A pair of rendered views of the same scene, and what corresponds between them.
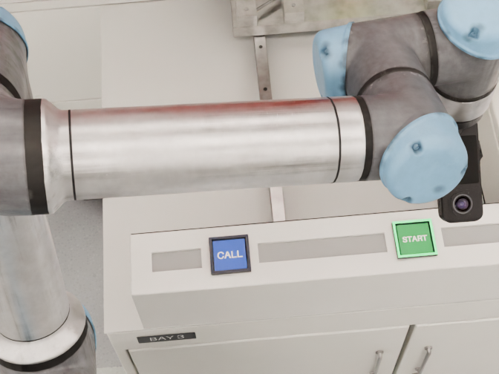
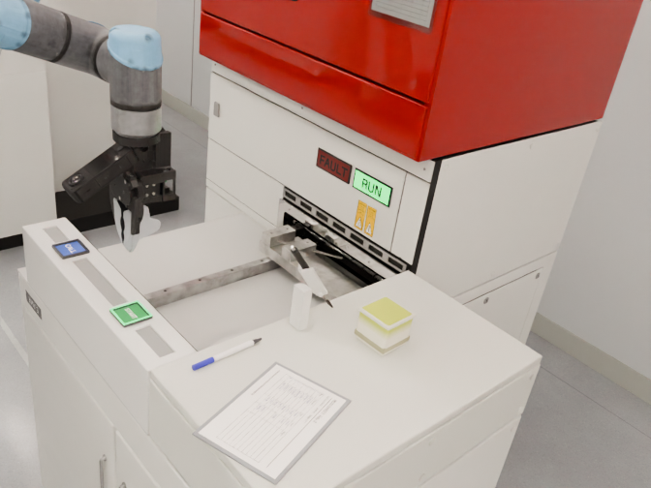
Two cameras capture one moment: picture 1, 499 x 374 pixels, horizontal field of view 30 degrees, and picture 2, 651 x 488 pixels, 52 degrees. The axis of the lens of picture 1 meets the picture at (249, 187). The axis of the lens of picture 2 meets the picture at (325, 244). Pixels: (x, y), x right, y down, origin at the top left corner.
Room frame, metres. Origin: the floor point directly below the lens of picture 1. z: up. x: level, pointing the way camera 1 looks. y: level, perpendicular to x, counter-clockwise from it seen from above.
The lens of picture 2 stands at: (0.12, -1.14, 1.69)
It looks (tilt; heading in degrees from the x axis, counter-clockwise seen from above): 29 degrees down; 47
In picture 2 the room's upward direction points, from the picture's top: 9 degrees clockwise
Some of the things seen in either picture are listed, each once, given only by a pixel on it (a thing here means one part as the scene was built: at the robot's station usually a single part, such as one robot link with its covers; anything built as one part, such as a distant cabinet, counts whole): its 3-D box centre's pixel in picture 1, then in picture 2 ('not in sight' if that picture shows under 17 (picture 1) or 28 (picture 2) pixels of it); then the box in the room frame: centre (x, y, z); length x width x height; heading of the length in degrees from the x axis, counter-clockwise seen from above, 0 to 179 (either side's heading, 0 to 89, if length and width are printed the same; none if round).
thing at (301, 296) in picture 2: not in sight; (309, 292); (0.79, -0.40, 1.03); 0.06 x 0.04 x 0.13; 2
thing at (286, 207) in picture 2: not in sight; (334, 251); (1.10, -0.13, 0.89); 0.44 x 0.02 x 0.10; 92
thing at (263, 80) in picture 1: (267, 116); (215, 280); (0.83, -0.04, 0.84); 0.50 x 0.02 x 0.03; 2
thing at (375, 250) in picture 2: not in sight; (339, 227); (1.11, -0.13, 0.96); 0.44 x 0.01 x 0.02; 92
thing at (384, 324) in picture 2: not in sight; (384, 325); (0.88, -0.52, 1.00); 0.07 x 0.07 x 0.07; 4
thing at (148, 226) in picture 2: not in sight; (143, 228); (0.55, -0.24, 1.14); 0.06 x 0.03 x 0.09; 2
